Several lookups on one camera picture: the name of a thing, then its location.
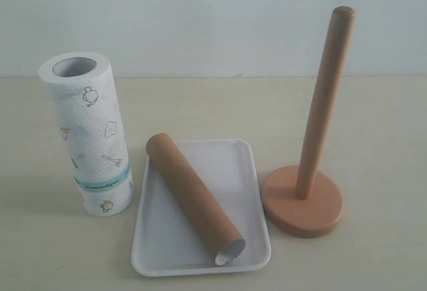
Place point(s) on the white rectangular plastic tray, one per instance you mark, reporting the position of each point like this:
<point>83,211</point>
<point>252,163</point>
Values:
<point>164,242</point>

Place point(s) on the white printed paper towel roll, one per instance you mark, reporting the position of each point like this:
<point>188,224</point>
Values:
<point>81,90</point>

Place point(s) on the wooden paper towel holder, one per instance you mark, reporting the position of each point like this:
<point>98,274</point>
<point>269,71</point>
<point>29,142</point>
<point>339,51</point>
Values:
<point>299,199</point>

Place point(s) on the brown cardboard tube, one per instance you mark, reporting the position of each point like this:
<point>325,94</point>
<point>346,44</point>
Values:
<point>219,236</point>

